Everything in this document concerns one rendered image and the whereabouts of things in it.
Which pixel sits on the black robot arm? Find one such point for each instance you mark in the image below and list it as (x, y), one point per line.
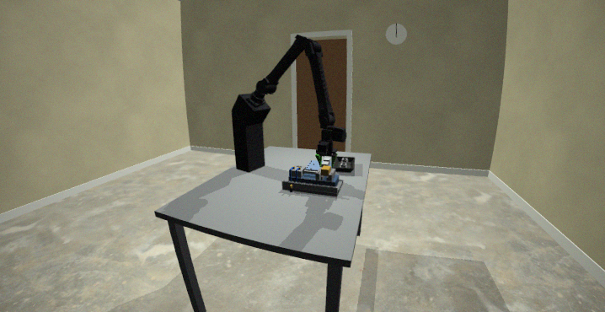
(326, 114)

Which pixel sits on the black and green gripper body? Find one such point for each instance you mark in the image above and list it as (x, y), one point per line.
(331, 154)

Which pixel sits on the yellow rectangular block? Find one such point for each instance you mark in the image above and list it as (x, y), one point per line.
(325, 170)

